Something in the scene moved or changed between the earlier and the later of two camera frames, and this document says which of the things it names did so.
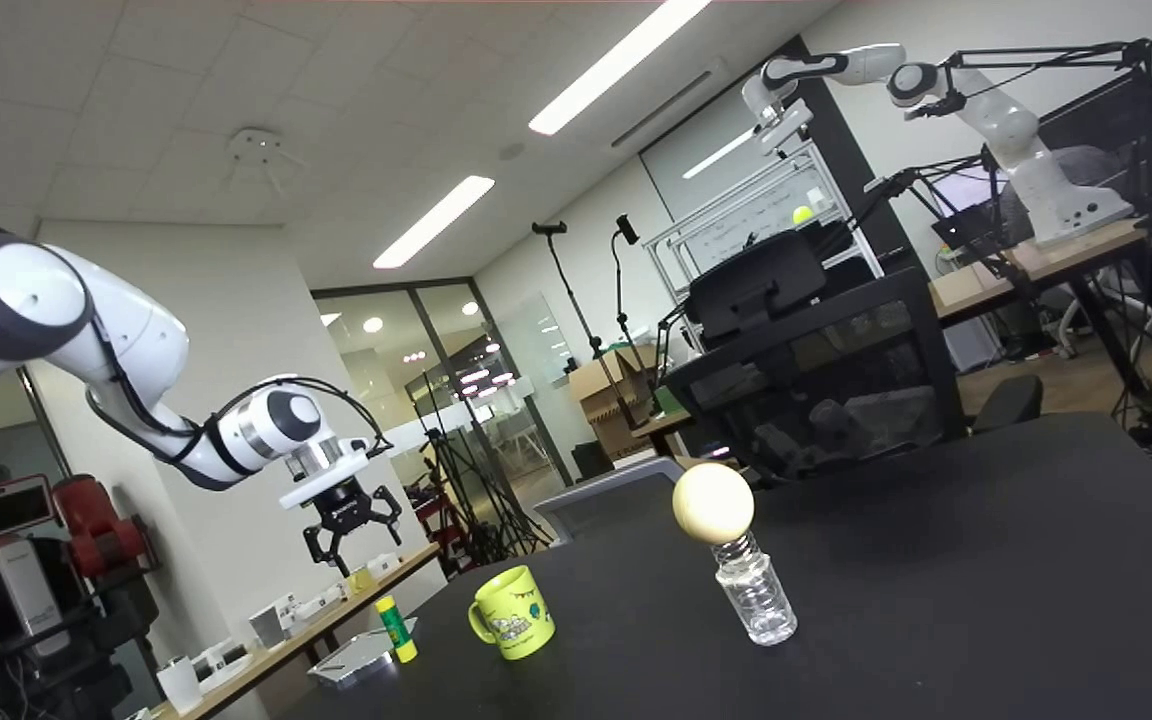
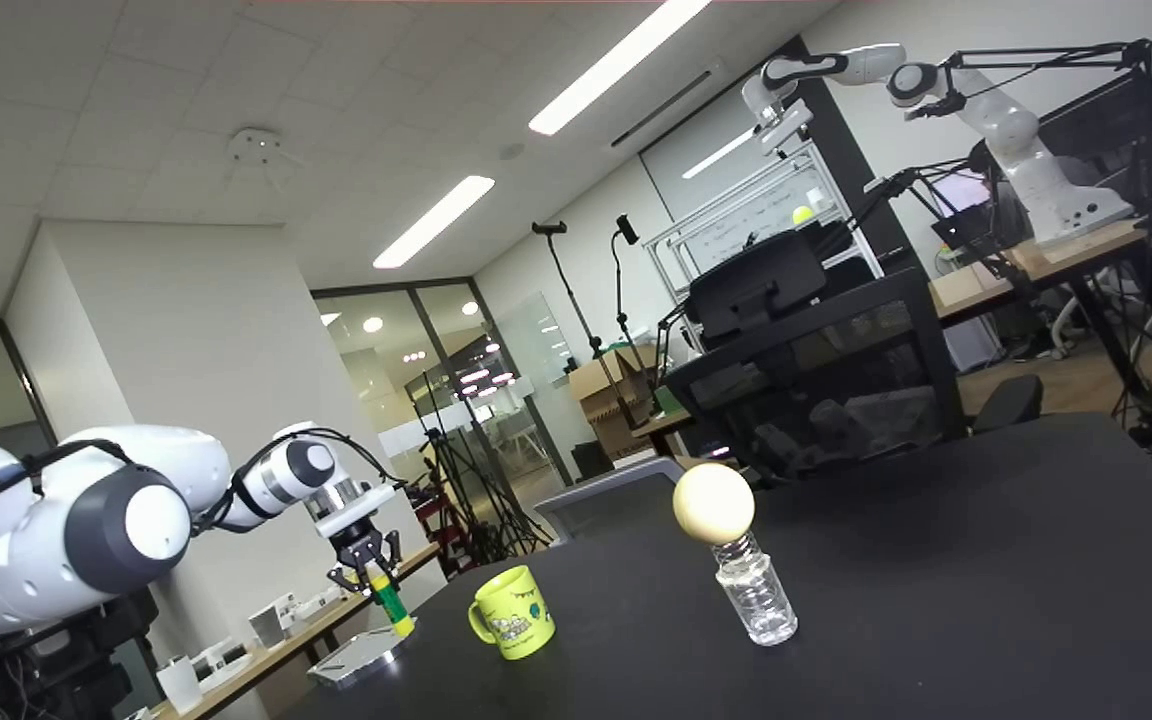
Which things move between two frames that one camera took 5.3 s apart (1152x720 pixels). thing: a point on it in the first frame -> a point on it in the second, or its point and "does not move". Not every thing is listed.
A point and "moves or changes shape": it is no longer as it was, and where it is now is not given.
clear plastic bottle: x=755 y=588 does not move
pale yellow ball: x=715 y=502 does not move
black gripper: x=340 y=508 -> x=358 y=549
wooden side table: x=1079 y=260 does not move
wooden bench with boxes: x=189 y=681 does not move
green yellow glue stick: x=398 y=635 moves or changes shape
